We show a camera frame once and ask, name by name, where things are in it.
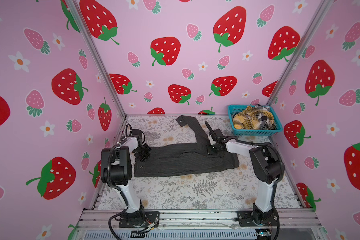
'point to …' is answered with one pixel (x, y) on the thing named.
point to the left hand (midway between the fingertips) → (150, 154)
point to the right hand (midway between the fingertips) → (208, 150)
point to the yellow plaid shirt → (248, 119)
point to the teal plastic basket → (233, 109)
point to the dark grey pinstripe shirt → (183, 158)
